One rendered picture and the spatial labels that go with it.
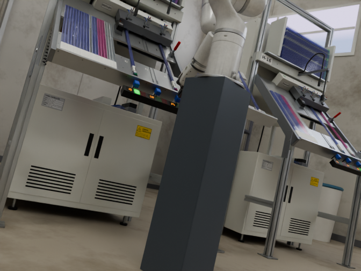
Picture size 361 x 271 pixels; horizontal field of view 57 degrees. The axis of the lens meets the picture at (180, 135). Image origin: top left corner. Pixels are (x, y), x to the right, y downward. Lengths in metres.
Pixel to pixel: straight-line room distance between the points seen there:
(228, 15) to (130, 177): 1.02
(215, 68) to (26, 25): 3.68
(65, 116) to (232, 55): 0.92
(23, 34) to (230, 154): 3.78
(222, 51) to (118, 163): 0.91
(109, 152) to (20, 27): 3.06
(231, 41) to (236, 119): 0.28
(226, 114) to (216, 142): 0.11
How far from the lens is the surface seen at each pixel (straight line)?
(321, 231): 4.10
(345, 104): 4.99
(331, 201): 4.10
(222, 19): 1.31
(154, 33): 2.06
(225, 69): 1.22
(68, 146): 1.78
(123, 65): 1.64
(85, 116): 1.80
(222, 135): 1.15
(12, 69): 4.55
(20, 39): 4.63
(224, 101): 1.15
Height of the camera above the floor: 0.35
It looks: 7 degrees up
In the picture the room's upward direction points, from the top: 13 degrees clockwise
